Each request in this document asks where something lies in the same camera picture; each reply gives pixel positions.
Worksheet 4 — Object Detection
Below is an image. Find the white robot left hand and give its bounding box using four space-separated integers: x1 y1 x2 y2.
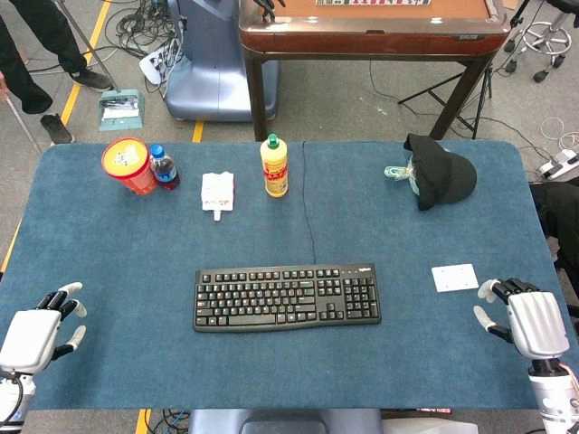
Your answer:
0 281 88 375

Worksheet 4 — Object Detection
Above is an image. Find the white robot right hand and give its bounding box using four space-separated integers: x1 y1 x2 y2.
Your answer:
472 278 571 362

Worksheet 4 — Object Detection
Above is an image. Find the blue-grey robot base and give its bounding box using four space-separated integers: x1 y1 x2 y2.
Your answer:
164 0 280 122

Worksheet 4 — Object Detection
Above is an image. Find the grey own robot base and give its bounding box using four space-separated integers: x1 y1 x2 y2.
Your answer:
187 409 385 434

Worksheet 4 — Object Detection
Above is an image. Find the black computer keyboard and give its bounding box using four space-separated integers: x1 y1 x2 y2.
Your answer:
193 262 383 334

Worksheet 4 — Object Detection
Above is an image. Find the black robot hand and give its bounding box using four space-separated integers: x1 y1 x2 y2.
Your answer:
252 0 287 23

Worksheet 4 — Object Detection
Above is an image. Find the white card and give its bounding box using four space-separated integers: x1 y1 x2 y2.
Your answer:
431 263 479 294

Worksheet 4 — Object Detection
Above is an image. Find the black bag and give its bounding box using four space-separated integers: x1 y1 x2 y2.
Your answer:
528 178 579 284

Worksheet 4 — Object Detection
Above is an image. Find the blue felt table cloth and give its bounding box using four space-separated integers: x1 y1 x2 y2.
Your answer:
0 140 579 410

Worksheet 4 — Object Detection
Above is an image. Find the white grey power strip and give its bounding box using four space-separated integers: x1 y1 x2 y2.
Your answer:
536 148 579 181

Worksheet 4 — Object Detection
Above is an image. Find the black baseball cap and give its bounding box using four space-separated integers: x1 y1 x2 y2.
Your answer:
403 133 479 212

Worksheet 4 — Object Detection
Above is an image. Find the red snack tub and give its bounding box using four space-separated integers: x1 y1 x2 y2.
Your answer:
100 137 160 196

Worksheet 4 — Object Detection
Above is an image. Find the cola bottle blue cap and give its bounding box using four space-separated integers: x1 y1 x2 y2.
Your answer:
148 144 181 192

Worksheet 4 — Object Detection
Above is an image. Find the white stick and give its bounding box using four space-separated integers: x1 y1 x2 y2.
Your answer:
2 92 44 155

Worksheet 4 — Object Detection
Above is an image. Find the white spouted pouch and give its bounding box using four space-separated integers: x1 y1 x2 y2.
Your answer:
200 171 235 222

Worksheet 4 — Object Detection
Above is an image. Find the black wheeled stool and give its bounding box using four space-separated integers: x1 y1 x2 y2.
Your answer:
503 0 579 84

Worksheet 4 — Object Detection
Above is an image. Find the yellow bottle green cap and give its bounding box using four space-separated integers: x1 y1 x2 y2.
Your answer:
260 133 290 198

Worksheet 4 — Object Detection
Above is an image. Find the person in black clothes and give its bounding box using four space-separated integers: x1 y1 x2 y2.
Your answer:
0 0 114 145

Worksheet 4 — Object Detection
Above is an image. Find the brown mahjong table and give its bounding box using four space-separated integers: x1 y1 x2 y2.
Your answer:
238 0 511 142

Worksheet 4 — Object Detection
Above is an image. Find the row of mahjong tiles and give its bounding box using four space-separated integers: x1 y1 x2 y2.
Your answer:
315 0 432 7

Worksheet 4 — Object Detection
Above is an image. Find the green dustpan with handle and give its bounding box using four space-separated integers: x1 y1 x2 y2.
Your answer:
53 0 145 133

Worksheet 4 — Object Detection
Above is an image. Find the thin black cable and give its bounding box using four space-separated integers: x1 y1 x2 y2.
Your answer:
301 140 318 266

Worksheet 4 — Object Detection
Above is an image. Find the black floor cable tangle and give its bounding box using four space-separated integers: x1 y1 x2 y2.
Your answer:
104 0 182 52

